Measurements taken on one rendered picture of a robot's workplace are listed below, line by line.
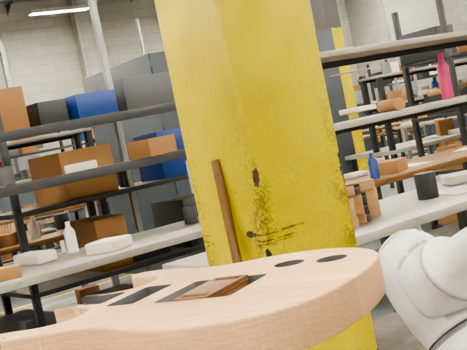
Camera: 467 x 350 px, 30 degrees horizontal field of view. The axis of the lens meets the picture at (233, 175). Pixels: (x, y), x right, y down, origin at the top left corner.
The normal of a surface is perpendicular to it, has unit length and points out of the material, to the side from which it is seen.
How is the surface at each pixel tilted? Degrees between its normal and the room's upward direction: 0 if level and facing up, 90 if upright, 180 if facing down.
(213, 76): 90
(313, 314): 90
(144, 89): 90
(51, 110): 90
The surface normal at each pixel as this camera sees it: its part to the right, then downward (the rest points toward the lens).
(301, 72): 0.56, -0.07
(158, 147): 0.83, -0.14
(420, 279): -0.76, 0.07
